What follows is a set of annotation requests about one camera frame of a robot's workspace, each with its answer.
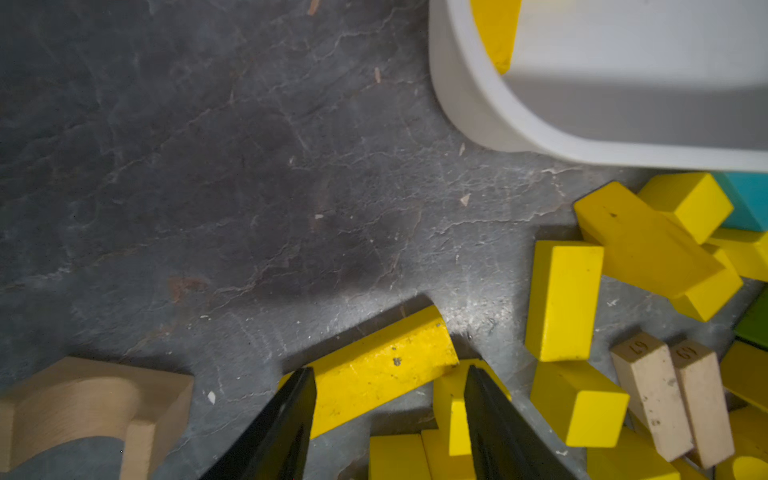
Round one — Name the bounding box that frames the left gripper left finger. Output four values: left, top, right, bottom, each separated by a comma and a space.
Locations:
203, 367, 317, 479

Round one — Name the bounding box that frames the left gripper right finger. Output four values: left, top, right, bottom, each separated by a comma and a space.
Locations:
464, 366, 575, 479

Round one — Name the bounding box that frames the yellow cube block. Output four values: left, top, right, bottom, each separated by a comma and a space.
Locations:
530, 361, 630, 448

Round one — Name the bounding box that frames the left natural wooden plank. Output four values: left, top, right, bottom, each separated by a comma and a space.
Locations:
611, 332, 694, 461

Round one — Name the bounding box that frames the natural wooden plank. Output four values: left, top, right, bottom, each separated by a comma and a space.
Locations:
671, 339, 735, 469
611, 332, 694, 461

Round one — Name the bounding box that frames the yellow upright rectangular block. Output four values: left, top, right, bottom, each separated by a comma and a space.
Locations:
525, 240, 604, 362

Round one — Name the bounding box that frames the right natural wooden plank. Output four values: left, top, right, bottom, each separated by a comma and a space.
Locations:
671, 339, 735, 469

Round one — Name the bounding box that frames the wooden arch block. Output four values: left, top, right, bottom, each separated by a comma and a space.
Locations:
1, 357, 194, 479

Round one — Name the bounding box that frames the teal triangular block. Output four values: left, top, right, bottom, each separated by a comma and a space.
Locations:
712, 172, 768, 232

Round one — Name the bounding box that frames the white plastic tub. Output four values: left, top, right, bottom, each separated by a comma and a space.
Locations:
429, 1, 767, 173

